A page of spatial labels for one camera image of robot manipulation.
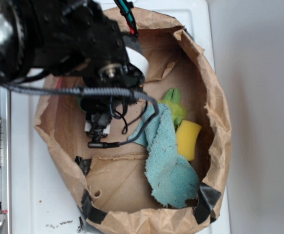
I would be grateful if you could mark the brown paper bag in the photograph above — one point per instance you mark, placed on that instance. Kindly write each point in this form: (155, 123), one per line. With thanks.
(114, 187)

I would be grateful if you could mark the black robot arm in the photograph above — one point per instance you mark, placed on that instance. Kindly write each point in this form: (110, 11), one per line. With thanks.
(70, 47)

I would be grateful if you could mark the light blue microfiber cloth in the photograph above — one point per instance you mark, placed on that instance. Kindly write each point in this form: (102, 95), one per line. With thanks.
(173, 180)

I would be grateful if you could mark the green textured ball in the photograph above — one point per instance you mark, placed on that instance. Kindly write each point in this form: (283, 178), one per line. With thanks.
(79, 99)

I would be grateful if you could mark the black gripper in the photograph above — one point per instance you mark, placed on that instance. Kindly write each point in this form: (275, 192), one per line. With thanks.
(99, 113)

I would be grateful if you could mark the yellow sponge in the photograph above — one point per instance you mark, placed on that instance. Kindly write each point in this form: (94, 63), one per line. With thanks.
(186, 136)

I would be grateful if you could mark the green plush toy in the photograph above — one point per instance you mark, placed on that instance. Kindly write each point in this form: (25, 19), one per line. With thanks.
(172, 98)

